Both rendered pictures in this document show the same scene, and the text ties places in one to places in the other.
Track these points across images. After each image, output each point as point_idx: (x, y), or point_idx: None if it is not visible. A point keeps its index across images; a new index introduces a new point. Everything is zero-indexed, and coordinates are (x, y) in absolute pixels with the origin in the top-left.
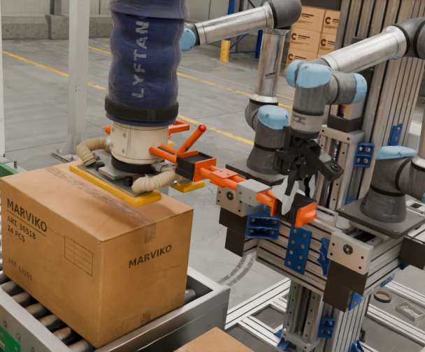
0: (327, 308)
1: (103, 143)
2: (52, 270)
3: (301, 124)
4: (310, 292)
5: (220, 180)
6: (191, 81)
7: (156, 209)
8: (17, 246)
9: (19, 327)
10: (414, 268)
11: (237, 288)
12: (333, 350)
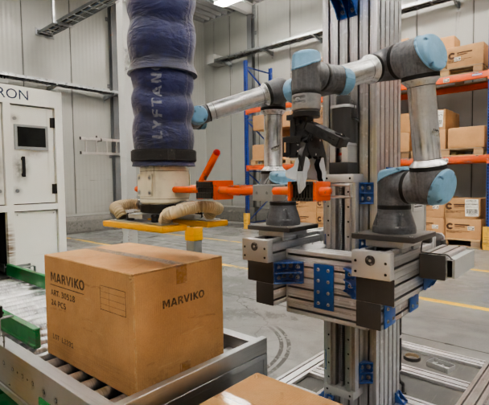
0: (363, 352)
1: (133, 202)
2: (91, 328)
3: (302, 102)
4: (344, 337)
5: (237, 189)
6: (223, 242)
7: (186, 258)
8: (59, 317)
9: (56, 389)
10: (433, 342)
11: (277, 374)
12: (378, 398)
